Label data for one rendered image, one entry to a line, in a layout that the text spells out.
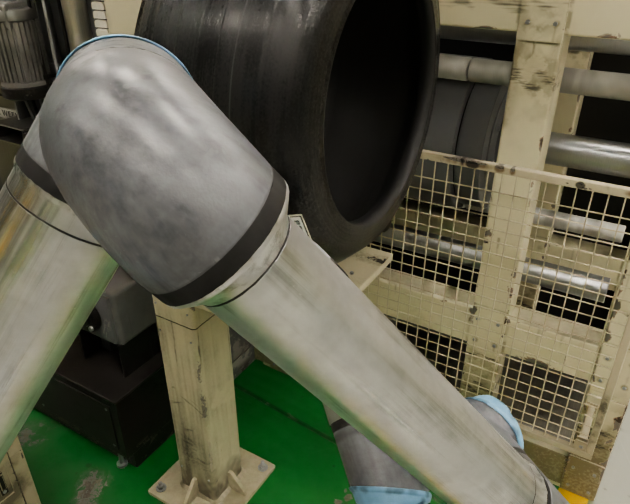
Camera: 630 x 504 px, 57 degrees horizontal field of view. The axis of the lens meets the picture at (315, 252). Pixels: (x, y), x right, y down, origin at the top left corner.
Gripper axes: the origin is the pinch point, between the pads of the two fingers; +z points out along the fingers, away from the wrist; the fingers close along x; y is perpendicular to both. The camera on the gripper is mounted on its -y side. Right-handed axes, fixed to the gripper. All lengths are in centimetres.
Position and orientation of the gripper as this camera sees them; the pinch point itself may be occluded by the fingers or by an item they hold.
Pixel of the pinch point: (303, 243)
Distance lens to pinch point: 82.9
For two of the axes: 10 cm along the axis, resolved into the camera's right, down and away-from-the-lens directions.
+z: -3.1, -8.8, 3.7
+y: 1.8, 3.3, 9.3
